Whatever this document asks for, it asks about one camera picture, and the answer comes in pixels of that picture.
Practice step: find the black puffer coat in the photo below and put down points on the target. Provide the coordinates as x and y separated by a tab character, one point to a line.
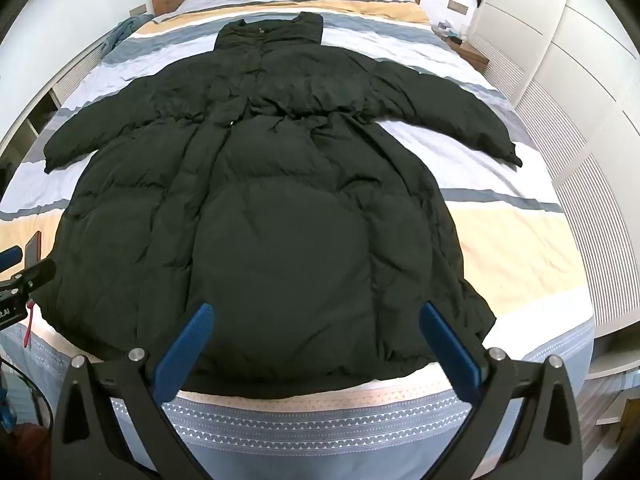
280	210

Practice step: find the smartphone with red case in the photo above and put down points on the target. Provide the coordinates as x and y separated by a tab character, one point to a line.
32	247

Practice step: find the wall outlet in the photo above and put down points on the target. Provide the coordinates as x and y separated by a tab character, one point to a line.
137	10
457	7

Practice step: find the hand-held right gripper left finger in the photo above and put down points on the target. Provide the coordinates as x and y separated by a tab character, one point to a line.
185	350

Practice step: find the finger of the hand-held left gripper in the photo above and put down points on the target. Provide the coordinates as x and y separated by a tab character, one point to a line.
9	258
37	274

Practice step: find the striped bedspread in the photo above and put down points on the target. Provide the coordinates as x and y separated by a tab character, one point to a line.
500	240

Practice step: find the white wardrobe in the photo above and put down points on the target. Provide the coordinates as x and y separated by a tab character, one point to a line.
575	60

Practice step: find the wooden nightstand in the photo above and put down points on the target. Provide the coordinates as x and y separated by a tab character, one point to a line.
470	55

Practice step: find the blue-grey cloth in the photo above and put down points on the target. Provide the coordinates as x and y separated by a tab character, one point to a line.
122	30

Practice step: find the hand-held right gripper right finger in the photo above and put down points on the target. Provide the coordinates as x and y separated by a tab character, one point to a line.
450	350

